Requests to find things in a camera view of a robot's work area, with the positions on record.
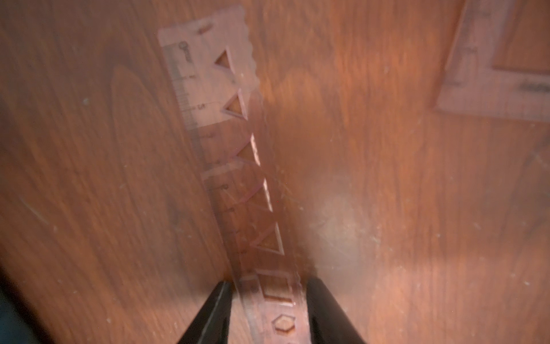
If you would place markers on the clear stencil ruler with shapes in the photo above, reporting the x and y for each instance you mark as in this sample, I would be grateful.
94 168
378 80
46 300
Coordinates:
213 74

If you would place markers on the pink clear triangle ruler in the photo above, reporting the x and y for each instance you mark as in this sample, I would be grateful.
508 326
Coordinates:
474 85

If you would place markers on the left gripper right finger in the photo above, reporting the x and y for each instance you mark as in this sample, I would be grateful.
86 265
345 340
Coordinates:
328 322

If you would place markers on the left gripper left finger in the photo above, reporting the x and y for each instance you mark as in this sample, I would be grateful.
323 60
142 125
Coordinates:
211 324

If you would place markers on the teal plastic storage box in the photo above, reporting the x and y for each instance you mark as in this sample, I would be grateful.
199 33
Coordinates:
15 328

